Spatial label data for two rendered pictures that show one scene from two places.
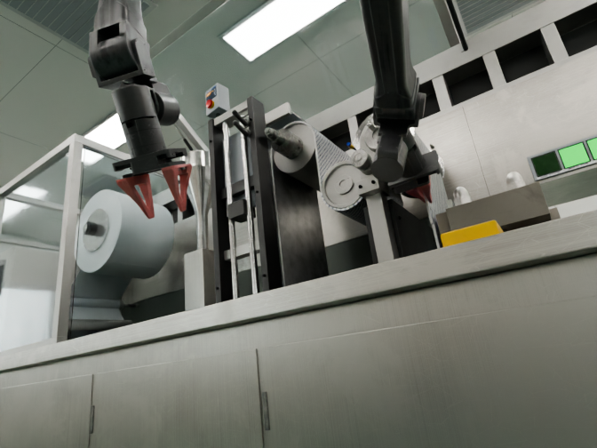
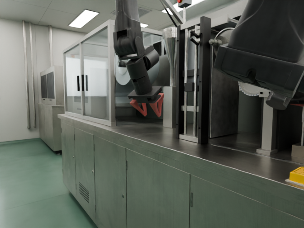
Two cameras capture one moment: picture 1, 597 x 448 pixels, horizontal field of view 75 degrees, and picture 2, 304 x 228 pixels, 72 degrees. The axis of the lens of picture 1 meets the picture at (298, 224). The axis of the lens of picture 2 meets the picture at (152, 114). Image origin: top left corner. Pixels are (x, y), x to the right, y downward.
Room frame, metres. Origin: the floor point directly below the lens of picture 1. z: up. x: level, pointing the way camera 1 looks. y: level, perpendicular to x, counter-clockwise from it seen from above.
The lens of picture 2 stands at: (-0.09, -0.06, 1.11)
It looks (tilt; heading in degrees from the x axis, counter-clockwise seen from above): 5 degrees down; 22
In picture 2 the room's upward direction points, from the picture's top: straight up
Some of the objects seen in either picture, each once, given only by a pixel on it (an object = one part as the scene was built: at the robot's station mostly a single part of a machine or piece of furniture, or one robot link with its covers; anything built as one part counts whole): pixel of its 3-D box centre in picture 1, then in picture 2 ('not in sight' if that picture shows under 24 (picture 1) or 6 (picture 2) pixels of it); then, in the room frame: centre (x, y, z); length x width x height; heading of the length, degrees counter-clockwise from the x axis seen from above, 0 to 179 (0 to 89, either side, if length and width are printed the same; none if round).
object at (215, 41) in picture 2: (273, 134); (214, 42); (0.86, 0.04, 1.33); 0.06 x 0.03 x 0.03; 148
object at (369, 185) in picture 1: (378, 218); (268, 111); (0.78, -0.17, 1.05); 0.06 x 0.05 x 0.31; 148
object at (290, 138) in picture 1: (287, 144); (222, 44); (0.91, 0.00, 1.33); 0.06 x 0.06 x 0.06; 58
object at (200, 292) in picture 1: (202, 249); (173, 84); (1.27, 0.33, 1.18); 0.14 x 0.14 x 0.57
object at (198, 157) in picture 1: (200, 167); (173, 35); (1.27, 0.33, 1.50); 0.14 x 0.14 x 0.06
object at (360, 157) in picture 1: (360, 159); not in sight; (0.75, -0.15, 1.18); 0.04 x 0.02 x 0.04; 58
